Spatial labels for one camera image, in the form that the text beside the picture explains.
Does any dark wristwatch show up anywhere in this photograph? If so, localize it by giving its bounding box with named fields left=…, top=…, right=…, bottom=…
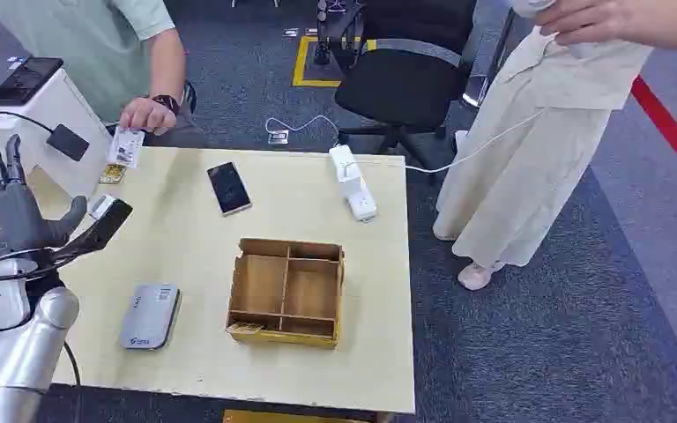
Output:
left=151, top=94, right=181, bottom=115

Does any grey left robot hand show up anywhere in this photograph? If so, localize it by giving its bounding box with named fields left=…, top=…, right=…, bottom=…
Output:
left=0, top=130, right=88, bottom=258

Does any black adapter cable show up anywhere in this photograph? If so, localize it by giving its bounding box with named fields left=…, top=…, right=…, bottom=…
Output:
left=0, top=109, right=55, bottom=136

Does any printed paper card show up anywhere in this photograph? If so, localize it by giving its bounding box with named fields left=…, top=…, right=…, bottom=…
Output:
left=107, top=126, right=145, bottom=170

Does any yellow board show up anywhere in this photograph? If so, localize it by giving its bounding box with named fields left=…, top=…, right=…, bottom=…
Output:
left=223, top=409, right=375, bottom=423

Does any person's hand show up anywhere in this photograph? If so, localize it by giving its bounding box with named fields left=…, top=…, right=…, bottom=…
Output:
left=533, top=0, right=629, bottom=48

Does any white power strip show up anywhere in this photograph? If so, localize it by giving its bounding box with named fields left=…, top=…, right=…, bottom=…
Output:
left=328, top=145, right=378, bottom=224

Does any white power strip cable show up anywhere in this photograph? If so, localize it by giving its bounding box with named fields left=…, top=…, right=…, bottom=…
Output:
left=404, top=108, right=545, bottom=175

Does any yellow printed card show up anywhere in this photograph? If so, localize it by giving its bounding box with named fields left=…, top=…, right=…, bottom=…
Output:
left=99, top=164, right=128, bottom=186

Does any person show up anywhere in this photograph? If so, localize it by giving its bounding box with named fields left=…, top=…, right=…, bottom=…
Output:
left=431, top=0, right=677, bottom=292
left=0, top=0, right=199, bottom=137

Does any person's left hand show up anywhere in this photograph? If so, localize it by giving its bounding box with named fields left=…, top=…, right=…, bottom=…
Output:
left=119, top=96, right=178, bottom=137

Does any black tablet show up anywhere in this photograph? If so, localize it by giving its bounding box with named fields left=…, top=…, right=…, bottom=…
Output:
left=0, top=56, right=64, bottom=108

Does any red floor tape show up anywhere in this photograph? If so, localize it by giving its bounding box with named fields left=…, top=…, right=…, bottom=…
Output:
left=630, top=76, right=677, bottom=197

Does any yellow floor tape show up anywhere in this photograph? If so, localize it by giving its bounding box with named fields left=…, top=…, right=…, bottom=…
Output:
left=293, top=35, right=378, bottom=89

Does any black office chair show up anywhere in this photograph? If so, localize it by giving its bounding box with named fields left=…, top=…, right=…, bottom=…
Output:
left=334, top=0, right=478, bottom=170

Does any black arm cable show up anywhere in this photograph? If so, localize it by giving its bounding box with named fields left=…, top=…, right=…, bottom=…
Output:
left=63, top=341, right=81, bottom=388

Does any black smartphone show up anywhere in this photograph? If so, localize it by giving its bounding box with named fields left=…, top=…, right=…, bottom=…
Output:
left=206, top=161, right=253, bottom=217

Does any black equipment stand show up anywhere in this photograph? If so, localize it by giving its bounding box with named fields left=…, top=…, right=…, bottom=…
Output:
left=313, top=0, right=364, bottom=66

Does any black power adapter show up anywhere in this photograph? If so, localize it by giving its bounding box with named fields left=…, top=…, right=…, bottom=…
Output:
left=46, top=123, right=91, bottom=162

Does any thin white floor cable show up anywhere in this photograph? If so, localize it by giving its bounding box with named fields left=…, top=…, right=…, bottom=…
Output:
left=264, top=114, right=343, bottom=147

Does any divided wooden card box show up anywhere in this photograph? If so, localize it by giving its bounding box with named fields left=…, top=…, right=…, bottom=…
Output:
left=226, top=237, right=346, bottom=350

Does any white cabinet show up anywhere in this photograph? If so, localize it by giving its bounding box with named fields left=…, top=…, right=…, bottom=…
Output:
left=0, top=69, right=112, bottom=200

